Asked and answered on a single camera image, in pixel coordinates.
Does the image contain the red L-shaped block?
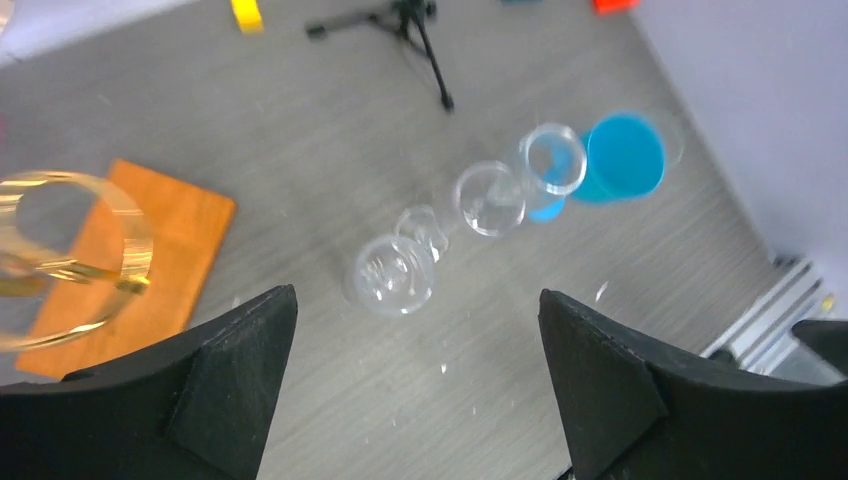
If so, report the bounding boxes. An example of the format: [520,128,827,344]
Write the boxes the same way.
[592,0,641,15]

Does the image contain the gold wire wine glass rack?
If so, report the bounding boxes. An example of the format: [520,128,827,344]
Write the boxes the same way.
[1,159,237,381]

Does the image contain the black tripod microphone stand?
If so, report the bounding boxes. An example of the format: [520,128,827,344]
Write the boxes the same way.
[304,0,455,113]

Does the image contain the clear flute wine glass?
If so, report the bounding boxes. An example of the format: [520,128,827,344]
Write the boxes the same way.
[451,161,526,238]

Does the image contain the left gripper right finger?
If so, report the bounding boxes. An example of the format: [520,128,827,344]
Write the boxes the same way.
[538,290,847,479]

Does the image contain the blue wine glass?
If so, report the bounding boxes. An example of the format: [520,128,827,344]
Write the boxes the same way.
[527,112,666,223]

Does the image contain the clear round wine glass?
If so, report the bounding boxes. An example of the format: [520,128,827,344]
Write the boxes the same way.
[513,122,588,198]

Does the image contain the yellow block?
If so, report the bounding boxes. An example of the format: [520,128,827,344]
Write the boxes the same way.
[230,0,264,35]

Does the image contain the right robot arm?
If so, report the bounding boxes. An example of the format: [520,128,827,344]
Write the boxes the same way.
[792,319,847,376]

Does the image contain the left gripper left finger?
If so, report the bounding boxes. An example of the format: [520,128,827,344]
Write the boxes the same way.
[1,285,298,479]

